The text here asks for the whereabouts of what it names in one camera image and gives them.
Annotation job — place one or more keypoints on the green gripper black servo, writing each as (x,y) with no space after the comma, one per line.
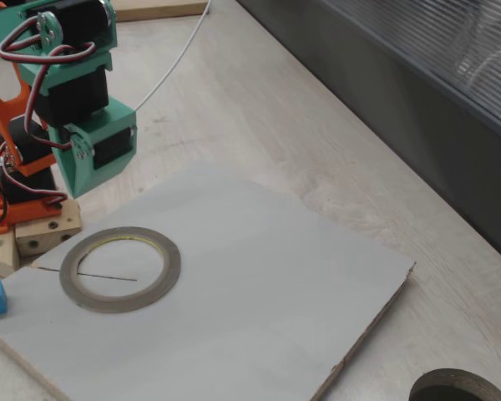
(80,171)

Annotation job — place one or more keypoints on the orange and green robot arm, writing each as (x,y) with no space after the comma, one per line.
(4,113)

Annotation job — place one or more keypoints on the wooden robot base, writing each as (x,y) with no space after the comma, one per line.
(46,238)

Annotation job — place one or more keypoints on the light wooden plank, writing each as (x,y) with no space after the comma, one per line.
(163,10)

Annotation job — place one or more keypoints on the grey chipboard panel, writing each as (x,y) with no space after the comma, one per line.
(234,292)

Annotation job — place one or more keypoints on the ribbed translucent desk divider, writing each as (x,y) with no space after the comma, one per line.
(401,104)

